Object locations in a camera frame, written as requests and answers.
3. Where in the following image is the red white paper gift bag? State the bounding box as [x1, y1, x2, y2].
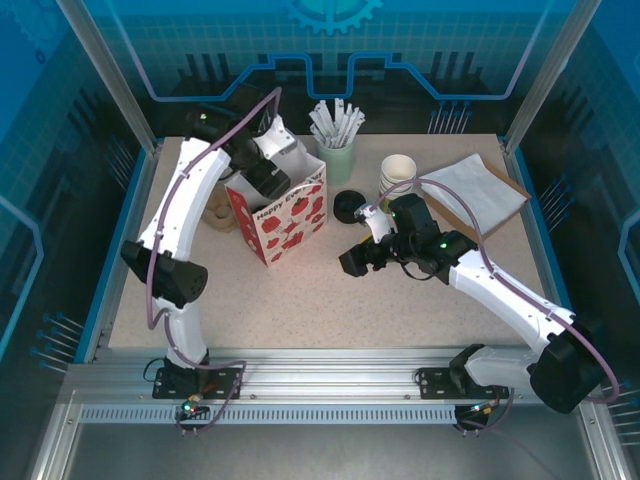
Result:
[224, 135, 329, 269]

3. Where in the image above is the pale green holder cup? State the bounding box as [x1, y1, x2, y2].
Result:
[315, 135, 356, 185]

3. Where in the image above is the white wrapped straw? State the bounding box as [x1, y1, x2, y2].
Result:
[315, 101, 335, 147]
[308, 110, 330, 147]
[333, 98, 347, 147]
[338, 103, 354, 147]
[343, 106, 362, 147]
[347, 112, 368, 146]

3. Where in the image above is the white paper napkin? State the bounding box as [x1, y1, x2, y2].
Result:
[418, 153, 531, 235]

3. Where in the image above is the small LED circuit board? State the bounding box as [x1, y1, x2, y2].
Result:
[455, 399, 502, 422]
[180, 396, 210, 420]

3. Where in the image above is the grey metal shelf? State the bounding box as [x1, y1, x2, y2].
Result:
[29, 389, 636, 480]

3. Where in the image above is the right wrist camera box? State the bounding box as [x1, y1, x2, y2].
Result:
[355, 202, 396, 244]

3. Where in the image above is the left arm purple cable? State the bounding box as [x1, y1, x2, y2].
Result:
[144, 87, 284, 436]

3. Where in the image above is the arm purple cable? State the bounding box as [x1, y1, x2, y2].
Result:
[372, 179, 621, 436]
[144, 87, 284, 436]

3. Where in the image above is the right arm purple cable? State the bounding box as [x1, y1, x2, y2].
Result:
[372, 179, 621, 436]

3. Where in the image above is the aluminium mounting rail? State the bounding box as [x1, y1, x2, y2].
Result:
[64, 347, 601, 401]

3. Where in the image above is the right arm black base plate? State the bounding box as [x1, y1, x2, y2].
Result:
[417, 367, 510, 401]

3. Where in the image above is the aluminium frame post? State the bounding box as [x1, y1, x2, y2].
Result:
[56, 0, 164, 152]
[501, 0, 600, 152]

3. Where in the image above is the slotted grey cable duct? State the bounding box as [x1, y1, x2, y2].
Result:
[78, 405, 506, 425]

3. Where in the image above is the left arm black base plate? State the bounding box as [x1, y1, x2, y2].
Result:
[152, 367, 245, 401]

